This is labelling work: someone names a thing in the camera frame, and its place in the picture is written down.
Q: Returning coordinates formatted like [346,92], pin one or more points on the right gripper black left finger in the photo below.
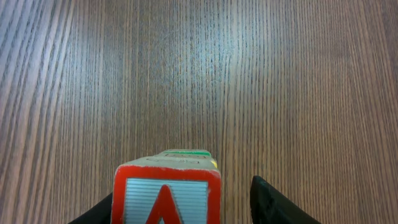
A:
[99,214]

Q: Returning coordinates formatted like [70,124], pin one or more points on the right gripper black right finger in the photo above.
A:
[269,206]

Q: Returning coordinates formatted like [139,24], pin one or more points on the red A letter block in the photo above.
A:
[169,188]

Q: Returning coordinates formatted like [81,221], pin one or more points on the green top letter block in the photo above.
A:
[187,153]

